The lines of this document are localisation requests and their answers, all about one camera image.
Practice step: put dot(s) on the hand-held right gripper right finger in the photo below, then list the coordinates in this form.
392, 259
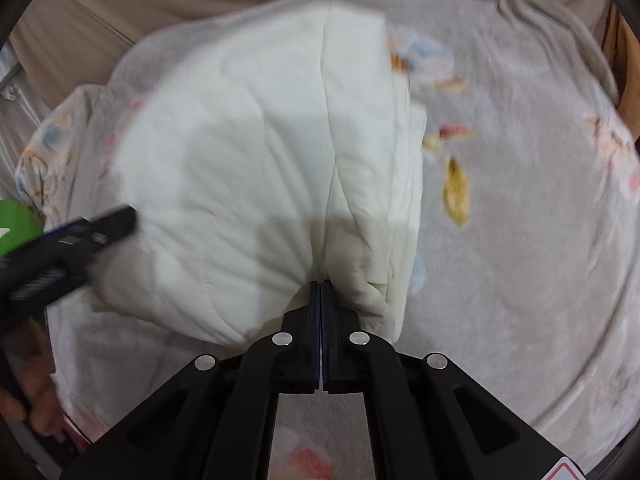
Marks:
341, 355

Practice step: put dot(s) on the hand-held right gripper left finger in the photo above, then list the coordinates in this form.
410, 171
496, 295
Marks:
299, 355

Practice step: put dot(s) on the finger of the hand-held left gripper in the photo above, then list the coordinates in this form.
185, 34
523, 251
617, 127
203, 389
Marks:
95, 240

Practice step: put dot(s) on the cream quilted jacket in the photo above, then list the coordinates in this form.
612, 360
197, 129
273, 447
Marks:
240, 150

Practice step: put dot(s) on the person's left hand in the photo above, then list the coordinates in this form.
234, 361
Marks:
42, 390

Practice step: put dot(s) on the metal rack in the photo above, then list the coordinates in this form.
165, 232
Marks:
9, 77

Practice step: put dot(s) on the pink cloth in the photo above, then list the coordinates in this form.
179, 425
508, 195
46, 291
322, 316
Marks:
76, 432

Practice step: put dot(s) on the grey floral printed blanket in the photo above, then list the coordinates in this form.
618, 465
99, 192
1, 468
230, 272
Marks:
515, 260

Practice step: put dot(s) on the beige fabric sheet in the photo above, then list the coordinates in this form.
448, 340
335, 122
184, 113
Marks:
150, 15

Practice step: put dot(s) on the orange cloth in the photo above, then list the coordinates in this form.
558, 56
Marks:
620, 55

